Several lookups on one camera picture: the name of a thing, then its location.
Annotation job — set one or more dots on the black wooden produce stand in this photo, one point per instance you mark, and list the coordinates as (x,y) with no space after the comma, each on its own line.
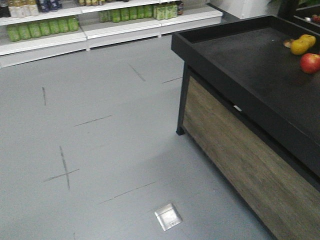
(256,115)

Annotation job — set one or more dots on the metal floor outlet cover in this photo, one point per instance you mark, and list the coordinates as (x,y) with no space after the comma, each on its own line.
(168,216)

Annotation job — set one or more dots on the white store shelving unit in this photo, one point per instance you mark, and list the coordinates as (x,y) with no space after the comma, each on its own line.
(92,33)

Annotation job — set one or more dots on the yellow orange citrus fruit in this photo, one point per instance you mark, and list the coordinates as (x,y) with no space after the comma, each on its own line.
(299,47)

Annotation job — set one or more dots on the red apple left tray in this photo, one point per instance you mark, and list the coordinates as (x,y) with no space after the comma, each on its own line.
(310,63)

